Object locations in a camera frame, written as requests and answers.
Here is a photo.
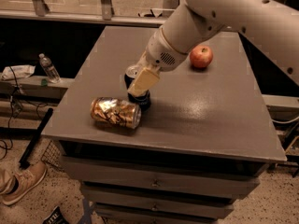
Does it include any crushed orange soda can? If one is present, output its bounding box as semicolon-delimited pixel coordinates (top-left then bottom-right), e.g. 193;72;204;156
91;97;141;129

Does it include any grey drawer cabinet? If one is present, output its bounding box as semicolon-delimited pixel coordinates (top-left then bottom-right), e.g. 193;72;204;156
41;25;288;224

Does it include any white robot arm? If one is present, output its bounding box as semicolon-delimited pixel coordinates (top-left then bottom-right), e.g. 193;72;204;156
128;0;299;96

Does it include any black cable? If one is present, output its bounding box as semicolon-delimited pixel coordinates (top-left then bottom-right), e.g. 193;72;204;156
0;66;50;161

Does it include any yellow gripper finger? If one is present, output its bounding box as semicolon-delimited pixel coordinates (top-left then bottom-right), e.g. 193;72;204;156
128;67;160;97

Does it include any tan sneaker shoe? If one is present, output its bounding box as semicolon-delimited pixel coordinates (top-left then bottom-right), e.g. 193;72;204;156
0;161;47;206

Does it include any middle cabinet drawer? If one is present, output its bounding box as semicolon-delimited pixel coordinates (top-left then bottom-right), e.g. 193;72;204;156
81;185;234;218

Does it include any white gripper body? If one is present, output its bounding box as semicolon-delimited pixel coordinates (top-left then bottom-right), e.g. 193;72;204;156
137;27;187;72

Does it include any top cabinet drawer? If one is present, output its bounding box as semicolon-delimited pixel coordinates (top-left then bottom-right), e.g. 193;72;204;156
59;156;260;199

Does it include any red apple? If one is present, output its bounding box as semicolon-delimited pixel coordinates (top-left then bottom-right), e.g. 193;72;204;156
190;45;213;69

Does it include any blue pepsi can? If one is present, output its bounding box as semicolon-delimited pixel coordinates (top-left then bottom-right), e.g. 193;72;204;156
124;64;151;111

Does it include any black snack bag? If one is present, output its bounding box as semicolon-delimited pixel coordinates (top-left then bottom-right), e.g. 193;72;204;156
42;206;69;224

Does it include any wire mesh basket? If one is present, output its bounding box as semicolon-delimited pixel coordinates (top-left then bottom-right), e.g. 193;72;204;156
41;141;64;172

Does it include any bottom cabinet drawer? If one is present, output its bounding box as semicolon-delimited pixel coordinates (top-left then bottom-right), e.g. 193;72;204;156
93;203;219;224

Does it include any white crumpled cloth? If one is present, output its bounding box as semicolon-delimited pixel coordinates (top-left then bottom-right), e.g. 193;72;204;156
1;64;36;80

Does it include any clear plastic water bottle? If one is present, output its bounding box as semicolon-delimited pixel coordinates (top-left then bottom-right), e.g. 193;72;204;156
39;53;61;83

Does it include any cabinet drawer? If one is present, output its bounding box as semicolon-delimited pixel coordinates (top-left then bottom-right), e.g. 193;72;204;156
93;203;219;224
81;185;234;218
59;156;260;199

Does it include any black rod tool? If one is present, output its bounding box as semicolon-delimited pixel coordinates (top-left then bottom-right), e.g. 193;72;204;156
19;108;53;169

